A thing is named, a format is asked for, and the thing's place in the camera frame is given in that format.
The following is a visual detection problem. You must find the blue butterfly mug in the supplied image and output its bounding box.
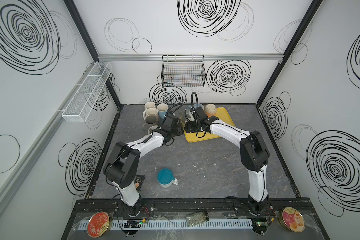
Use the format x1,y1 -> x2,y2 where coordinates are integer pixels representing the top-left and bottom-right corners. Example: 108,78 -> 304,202
194,104 -> 204,110

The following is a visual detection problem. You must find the cream and orange mug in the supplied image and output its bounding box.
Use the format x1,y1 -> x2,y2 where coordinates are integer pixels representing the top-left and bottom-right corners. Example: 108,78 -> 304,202
205,104 -> 217,117

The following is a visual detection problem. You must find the cream speckled mug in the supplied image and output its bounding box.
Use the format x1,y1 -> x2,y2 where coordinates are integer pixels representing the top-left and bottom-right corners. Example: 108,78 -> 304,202
148,125 -> 158,134

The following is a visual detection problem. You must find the light blue mug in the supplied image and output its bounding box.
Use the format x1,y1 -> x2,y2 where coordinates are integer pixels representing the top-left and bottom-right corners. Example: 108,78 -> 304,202
157,104 -> 169,120

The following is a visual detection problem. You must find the grey mug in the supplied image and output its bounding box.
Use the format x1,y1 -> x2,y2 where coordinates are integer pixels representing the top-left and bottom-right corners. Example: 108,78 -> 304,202
142,116 -> 158,131

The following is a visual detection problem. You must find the pink mug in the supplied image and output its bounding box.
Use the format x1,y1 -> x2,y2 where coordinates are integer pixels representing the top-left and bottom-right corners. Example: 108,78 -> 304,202
143,108 -> 159,119

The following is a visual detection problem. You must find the white mug with ribbed base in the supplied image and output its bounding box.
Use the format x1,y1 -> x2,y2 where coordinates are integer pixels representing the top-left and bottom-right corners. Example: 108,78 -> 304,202
144,102 -> 156,110

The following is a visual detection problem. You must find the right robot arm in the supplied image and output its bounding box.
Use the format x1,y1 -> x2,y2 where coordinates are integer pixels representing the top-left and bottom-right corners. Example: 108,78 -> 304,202
185,92 -> 270,216

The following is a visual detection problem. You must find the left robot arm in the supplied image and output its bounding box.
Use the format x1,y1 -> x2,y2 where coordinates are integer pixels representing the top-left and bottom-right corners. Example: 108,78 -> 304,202
103,104 -> 184,216

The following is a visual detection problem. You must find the yellow plastic tray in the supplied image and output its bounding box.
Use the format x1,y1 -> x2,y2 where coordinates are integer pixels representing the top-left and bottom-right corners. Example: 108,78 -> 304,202
181,107 -> 236,143

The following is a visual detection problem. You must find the teal lidded cup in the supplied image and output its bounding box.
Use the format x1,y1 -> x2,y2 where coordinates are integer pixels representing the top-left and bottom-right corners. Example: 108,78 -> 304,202
157,169 -> 179,188

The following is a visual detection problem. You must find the dark snack packet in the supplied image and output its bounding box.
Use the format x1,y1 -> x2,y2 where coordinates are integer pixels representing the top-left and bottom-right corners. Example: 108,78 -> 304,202
135,175 -> 146,191

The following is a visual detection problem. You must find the clear plastic box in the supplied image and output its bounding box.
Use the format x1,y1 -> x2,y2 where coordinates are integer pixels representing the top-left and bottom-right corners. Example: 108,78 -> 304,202
186,211 -> 210,227

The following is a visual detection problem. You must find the red round tin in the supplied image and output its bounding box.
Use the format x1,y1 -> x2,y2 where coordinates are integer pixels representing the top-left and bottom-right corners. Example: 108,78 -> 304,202
87,212 -> 112,238

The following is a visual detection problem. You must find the pink round tin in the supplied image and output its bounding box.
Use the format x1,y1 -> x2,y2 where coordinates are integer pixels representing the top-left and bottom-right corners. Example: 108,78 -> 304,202
279,207 -> 306,233

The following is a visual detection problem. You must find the black wire basket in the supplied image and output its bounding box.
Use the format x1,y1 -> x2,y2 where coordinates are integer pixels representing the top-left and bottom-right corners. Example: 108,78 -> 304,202
161,55 -> 207,88

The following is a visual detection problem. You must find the white wire shelf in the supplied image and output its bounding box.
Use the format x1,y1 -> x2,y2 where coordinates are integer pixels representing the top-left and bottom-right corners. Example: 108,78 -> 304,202
62,62 -> 113,123

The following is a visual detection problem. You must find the white slotted cable duct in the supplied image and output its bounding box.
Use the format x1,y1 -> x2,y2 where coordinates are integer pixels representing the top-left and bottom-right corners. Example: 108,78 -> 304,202
77,218 -> 254,231

